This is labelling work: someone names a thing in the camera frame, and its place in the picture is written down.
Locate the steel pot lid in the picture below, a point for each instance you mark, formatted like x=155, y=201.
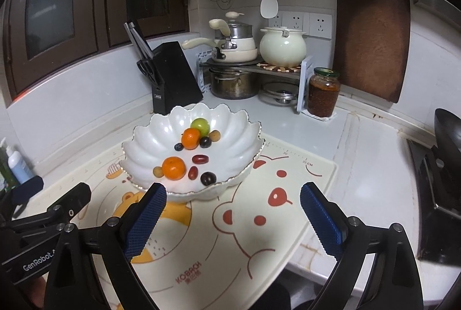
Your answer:
x=281, y=92

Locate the white scalloped bowl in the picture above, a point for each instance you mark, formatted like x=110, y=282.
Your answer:
x=234, y=144

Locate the black knife block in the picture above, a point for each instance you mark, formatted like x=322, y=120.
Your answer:
x=176, y=79

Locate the cream saucepan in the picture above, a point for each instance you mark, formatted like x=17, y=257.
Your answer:
x=245, y=43

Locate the orange mandarin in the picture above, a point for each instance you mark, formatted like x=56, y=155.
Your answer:
x=190, y=138
x=173, y=167

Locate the steel steamer pot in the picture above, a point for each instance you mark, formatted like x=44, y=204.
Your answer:
x=241, y=31

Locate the dark blueberry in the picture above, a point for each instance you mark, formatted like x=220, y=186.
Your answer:
x=205, y=142

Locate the cream frying pan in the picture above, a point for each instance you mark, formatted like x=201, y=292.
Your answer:
x=237, y=56

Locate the small brown longan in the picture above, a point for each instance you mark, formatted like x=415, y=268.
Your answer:
x=157, y=171

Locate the black kitchen scissors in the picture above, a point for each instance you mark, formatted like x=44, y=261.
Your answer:
x=147, y=68

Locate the dark purple plum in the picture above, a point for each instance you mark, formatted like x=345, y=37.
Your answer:
x=207, y=178

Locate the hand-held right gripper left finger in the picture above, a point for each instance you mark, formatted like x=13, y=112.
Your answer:
x=146, y=223

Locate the green plum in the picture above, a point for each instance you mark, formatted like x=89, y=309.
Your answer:
x=200, y=125

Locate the dark wooden cabinet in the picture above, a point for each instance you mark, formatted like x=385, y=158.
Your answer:
x=102, y=7

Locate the steel stockpot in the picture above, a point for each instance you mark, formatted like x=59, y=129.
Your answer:
x=234, y=85

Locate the red jujube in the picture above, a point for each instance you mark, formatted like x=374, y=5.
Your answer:
x=200, y=159
x=193, y=172

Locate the glass jar of sauce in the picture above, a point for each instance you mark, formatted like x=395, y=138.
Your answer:
x=323, y=97

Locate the black wok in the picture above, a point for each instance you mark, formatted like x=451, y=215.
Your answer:
x=448, y=130

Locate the printed cream silicone mat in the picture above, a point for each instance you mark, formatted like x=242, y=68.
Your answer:
x=288, y=234

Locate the metal shelf rack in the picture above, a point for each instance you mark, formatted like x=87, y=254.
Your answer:
x=304, y=86

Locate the white blue pump bottle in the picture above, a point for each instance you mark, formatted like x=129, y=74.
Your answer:
x=19, y=167

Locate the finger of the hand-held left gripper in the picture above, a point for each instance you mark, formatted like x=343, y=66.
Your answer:
x=25, y=187
x=77, y=198

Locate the white ceramic pot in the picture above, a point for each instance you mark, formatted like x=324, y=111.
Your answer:
x=282, y=49

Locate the woven pot trivet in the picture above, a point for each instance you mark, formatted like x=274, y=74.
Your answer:
x=277, y=69

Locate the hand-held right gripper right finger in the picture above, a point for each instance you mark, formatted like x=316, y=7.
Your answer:
x=320, y=223

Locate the brown wooden cutting board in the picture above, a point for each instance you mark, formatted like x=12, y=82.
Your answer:
x=371, y=43

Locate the green dish soap bottle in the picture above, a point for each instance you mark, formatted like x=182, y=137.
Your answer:
x=5, y=173

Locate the white wall outlet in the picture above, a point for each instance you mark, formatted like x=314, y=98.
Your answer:
x=278, y=22
x=320, y=25
x=295, y=21

